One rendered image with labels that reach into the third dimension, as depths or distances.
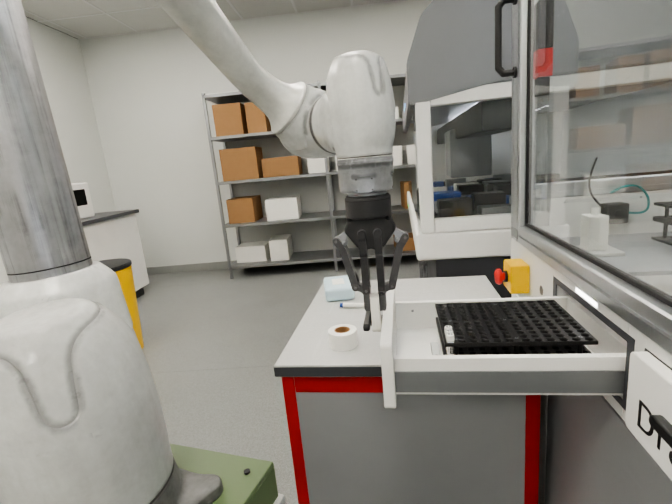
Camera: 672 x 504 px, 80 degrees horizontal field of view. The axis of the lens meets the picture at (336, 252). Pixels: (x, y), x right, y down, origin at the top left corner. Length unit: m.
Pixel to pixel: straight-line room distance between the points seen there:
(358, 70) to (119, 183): 5.11
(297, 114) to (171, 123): 4.61
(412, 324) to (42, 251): 0.65
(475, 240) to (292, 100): 1.00
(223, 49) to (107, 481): 0.54
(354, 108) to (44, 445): 0.52
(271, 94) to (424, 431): 0.77
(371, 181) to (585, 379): 0.42
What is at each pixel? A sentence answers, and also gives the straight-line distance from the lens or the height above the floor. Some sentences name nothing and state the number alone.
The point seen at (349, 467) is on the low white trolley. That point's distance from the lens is 1.08.
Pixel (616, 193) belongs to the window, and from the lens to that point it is 0.72.
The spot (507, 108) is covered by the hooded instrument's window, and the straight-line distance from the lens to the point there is 1.56.
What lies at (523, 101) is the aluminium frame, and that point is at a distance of 1.13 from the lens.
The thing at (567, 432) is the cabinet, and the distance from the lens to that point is 0.97.
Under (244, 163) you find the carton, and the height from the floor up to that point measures 1.26.
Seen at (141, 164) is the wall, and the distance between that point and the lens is 5.47.
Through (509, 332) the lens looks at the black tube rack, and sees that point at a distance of 0.72.
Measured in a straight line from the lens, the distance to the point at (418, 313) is 0.87.
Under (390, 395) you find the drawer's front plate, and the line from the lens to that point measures 0.65.
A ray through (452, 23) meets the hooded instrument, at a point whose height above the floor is 1.60.
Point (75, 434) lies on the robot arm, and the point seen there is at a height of 0.97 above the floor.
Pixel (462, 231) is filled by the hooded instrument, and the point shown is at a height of 0.90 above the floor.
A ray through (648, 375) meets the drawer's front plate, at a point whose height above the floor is 0.92.
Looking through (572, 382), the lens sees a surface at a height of 0.86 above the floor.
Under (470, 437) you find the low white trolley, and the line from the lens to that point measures 1.02.
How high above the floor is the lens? 1.20
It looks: 13 degrees down
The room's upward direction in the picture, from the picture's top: 5 degrees counter-clockwise
